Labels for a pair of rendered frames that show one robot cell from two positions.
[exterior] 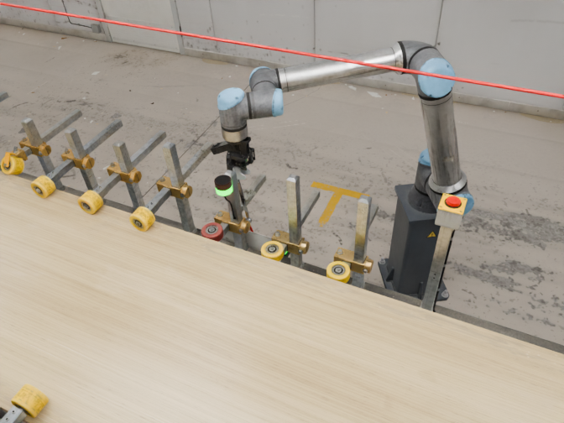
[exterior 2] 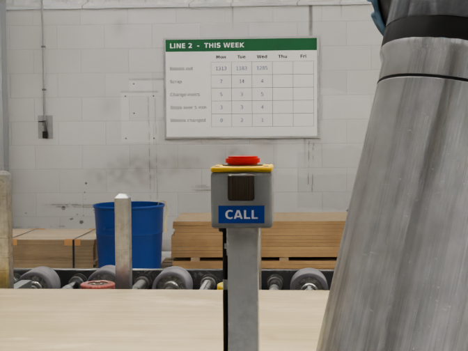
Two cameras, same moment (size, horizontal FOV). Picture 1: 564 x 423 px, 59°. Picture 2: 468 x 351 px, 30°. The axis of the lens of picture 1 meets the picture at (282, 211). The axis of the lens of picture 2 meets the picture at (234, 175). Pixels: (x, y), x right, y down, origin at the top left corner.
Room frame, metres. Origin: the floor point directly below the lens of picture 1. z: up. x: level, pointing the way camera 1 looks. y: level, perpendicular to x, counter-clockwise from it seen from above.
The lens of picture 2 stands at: (1.97, -0.92, 1.26)
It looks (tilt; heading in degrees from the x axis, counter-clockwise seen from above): 3 degrees down; 156
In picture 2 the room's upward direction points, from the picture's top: straight up
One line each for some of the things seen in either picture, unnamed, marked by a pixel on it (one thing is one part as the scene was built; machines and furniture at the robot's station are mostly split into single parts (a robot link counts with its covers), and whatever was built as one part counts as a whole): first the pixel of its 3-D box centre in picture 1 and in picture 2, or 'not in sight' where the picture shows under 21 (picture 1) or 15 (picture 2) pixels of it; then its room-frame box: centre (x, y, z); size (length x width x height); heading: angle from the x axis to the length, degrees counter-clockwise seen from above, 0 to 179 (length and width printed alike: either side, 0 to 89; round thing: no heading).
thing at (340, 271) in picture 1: (337, 279); not in sight; (1.09, -0.18, 0.85); 0.08 x 0.08 x 0.11
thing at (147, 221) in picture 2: not in sight; (131, 247); (-4.45, 1.07, 0.36); 0.59 x 0.57 x 0.73; 153
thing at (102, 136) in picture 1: (83, 151); not in sight; (1.82, 0.85, 0.95); 0.50 x 0.04 x 0.04; 152
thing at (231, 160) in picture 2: (452, 202); (242, 163); (1.05, -0.49, 1.22); 0.04 x 0.04 x 0.02
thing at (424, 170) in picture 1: (435, 169); not in sight; (1.72, -0.69, 0.79); 0.17 x 0.15 x 0.18; 6
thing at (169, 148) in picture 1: (180, 192); not in sight; (1.52, 0.40, 0.93); 0.04 x 0.04 x 0.48; 62
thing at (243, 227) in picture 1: (232, 223); not in sight; (1.41, 0.20, 0.85); 0.14 x 0.06 x 0.05; 62
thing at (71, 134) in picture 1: (87, 174); not in sight; (1.75, 0.84, 0.87); 0.04 x 0.04 x 0.48; 62
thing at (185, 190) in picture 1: (174, 188); not in sight; (1.53, 0.42, 0.95); 0.14 x 0.06 x 0.05; 62
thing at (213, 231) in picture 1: (213, 239); not in sight; (1.32, 0.27, 0.85); 0.08 x 0.08 x 0.11
